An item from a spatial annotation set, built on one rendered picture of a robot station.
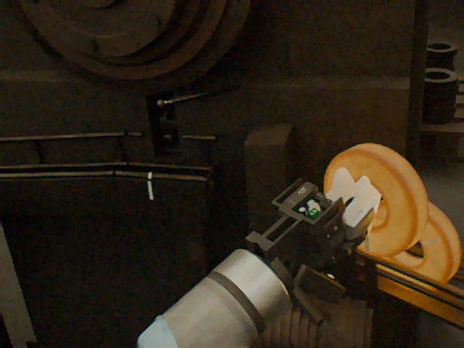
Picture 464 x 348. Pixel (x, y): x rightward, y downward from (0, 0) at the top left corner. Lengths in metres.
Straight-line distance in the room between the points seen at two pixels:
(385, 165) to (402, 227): 0.08
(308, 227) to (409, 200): 0.14
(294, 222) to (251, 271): 0.08
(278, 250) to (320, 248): 0.05
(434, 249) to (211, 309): 0.39
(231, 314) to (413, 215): 0.27
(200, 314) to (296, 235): 0.14
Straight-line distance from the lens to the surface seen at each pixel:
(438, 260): 0.91
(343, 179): 0.77
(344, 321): 1.06
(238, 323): 0.64
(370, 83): 1.09
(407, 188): 0.75
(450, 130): 2.74
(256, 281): 0.65
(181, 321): 0.63
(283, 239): 0.66
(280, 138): 1.05
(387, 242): 0.80
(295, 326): 1.06
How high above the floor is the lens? 1.23
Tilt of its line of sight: 27 degrees down
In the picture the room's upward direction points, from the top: 5 degrees counter-clockwise
